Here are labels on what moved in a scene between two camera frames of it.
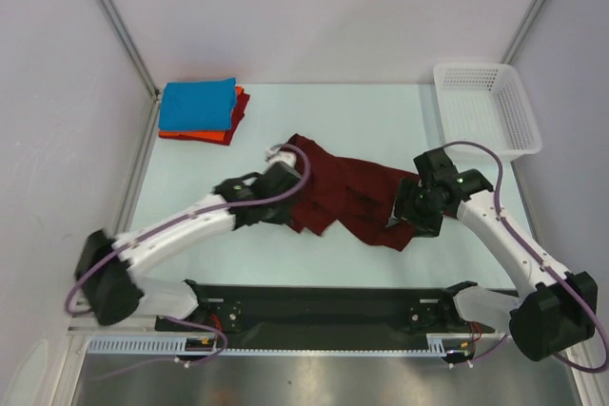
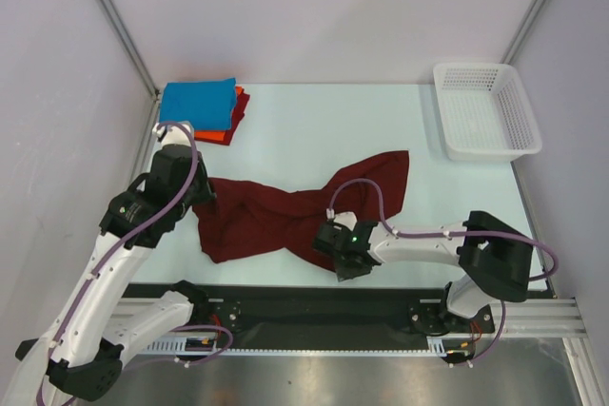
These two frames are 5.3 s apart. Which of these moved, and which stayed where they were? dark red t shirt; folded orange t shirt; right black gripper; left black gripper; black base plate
Moved: dark red t shirt; right black gripper; left black gripper
Stayed: black base plate; folded orange t shirt
